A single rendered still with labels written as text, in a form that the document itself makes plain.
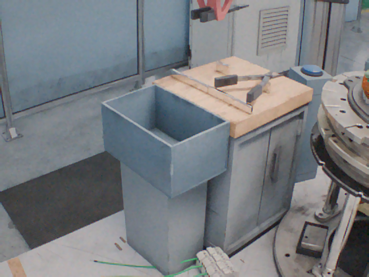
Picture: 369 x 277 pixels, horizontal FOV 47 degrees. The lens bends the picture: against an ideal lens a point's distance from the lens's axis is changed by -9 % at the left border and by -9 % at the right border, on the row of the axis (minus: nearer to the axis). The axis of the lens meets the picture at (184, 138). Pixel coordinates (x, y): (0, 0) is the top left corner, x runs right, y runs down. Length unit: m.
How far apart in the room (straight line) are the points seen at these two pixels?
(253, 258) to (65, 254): 0.34
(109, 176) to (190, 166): 1.74
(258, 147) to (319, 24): 0.46
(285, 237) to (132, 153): 0.34
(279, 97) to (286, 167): 0.16
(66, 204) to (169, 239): 1.51
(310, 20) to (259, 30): 1.99
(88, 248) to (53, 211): 1.33
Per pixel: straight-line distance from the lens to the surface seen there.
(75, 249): 0.86
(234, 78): 0.72
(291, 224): 0.89
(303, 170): 1.03
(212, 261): 0.77
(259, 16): 3.05
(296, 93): 0.76
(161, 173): 0.63
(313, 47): 1.12
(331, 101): 0.68
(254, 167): 0.75
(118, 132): 0.68
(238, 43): 2.97
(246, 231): 0.84
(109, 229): 0.89
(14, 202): 2.28
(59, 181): 2.36
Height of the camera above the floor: 1.37
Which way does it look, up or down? 31 degrees down
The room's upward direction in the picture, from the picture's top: 1 degrees clockwise
